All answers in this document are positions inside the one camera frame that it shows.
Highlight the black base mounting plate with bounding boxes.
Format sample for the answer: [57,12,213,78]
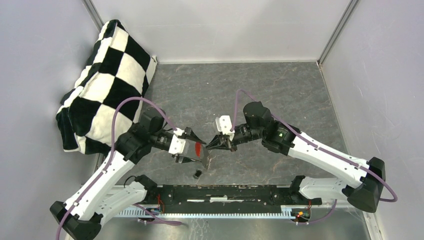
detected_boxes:
[142,185,323,214]

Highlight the black white checkered blanket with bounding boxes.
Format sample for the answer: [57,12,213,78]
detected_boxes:
[55,19,158,155]

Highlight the white toothed cable duct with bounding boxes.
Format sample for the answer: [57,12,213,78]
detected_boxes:
[114,206,295,220]

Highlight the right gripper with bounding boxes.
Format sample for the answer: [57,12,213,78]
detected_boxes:
[206,123,264,152]

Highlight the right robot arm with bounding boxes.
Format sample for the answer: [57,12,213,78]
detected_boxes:
[206,101,386,213]

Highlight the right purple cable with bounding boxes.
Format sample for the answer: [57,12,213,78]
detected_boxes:
[231,88,398,225]

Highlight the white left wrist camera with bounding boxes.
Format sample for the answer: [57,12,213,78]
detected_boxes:
[168,127,189,156]

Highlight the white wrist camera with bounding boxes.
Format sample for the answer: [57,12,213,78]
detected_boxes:
[168,127,189,156]
[215,115,235,136]

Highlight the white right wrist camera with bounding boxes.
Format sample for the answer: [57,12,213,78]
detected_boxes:
[215,115,235,136]

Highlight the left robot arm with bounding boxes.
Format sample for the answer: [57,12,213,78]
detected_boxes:
[50,107,210,240]

